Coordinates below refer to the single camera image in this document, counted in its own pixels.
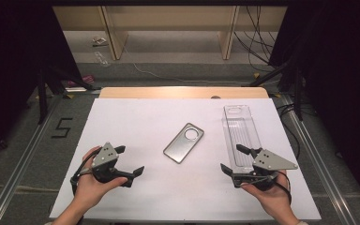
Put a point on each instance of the white flat sheet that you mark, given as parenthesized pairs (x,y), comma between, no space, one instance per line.
(75,89)

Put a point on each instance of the clear plastic wrapper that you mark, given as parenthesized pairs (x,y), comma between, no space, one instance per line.
(101,58)

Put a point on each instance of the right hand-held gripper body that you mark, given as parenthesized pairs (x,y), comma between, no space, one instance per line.
(270,162)

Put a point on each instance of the grey phone case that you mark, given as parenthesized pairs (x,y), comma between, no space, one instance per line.
(181,146)

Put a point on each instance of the metal floor rail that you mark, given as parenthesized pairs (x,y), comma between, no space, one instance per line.
(22,165)
(318,162)

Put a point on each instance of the light wooden shelf unit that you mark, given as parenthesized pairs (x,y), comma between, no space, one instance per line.
(175,18)

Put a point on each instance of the person's right hand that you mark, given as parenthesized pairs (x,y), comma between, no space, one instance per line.
(273,198)

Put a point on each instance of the pink item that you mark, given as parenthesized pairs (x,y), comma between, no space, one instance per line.
(84,80)

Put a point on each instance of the wooden table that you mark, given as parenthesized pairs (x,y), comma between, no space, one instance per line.
(168,92)

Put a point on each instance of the black curtain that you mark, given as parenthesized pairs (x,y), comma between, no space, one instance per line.
(12,62)
(340,78)

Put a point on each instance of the white board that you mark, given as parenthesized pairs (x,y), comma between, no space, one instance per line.
(156,193)

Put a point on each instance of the yellow tape piece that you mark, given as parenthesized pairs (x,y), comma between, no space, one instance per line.
(276,95)
(256,75)
(69,96)

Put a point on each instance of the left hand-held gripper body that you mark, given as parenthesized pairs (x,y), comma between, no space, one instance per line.
(104,155)

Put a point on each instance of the person's left hand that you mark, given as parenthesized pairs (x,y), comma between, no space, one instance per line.
(89,189)

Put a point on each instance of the clear plastic packaging box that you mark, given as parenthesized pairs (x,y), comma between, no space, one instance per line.
(242,131)

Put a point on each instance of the small white and black item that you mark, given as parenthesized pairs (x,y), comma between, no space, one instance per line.
(99,40)

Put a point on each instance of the black metal stand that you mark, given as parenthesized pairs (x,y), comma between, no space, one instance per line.
(42,100)
(298,103)

